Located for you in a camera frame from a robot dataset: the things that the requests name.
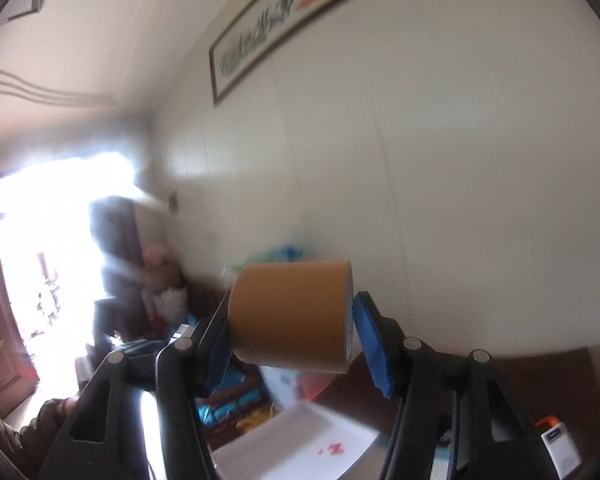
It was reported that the white plush toy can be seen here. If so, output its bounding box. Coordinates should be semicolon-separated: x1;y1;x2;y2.
152;286;188;320

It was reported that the long framed wall painting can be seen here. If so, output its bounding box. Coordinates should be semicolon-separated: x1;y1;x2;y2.
208;0;368;107

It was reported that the person's left forearm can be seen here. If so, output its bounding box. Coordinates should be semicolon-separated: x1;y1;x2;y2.
0;397;81;480

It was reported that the white cardboard box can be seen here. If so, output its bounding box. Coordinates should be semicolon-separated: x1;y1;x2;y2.
212;402;378;480

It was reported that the blue patterned packet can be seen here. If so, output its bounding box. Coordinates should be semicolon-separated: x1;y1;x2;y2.
197;360;266;428

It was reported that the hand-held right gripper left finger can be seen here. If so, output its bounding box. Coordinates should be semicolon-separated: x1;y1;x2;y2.
40;290;236;480

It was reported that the brown wooden door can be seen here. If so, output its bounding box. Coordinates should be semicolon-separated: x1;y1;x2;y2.
0;175;41;416

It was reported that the dark wooden cabinet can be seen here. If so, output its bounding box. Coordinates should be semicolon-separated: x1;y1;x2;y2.
90;195;146;301

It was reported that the white power bank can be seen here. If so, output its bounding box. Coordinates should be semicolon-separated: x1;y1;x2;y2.
539;422;583;480

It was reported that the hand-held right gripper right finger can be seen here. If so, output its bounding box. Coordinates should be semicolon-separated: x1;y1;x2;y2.
352;291;563;480

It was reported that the brown packing tape roll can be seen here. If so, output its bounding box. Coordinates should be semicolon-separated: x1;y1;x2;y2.
227;260;355;375

